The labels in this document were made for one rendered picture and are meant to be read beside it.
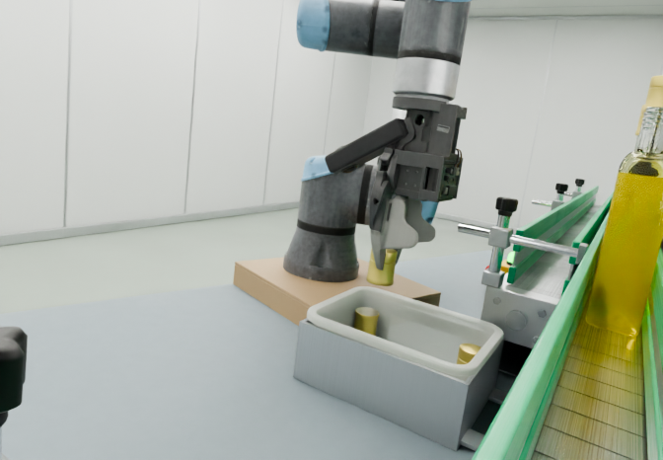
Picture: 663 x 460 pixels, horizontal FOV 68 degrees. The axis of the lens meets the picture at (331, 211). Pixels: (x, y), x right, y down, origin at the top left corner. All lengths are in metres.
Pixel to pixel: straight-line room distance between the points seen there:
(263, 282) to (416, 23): 0.52
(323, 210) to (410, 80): 0.38
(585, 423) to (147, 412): 0.43
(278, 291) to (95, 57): 3.56
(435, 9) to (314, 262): 0.50
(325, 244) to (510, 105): 6.04
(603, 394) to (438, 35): 0.39
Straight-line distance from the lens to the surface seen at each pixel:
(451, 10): 0.60
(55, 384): 0.67
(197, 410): 0.60
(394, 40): 0.69
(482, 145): 6.88
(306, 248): 0.91
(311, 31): 0.70
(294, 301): 0.82
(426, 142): 0.59
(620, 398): 0.51
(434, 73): 0.58
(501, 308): 0.73
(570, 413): 0.45
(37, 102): 4.04
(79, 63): 4.19
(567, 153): 6.69
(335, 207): 0.89
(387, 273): 0.63
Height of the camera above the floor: 1.08
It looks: 10 degrees down
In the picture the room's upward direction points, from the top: 7 degrees clockwise
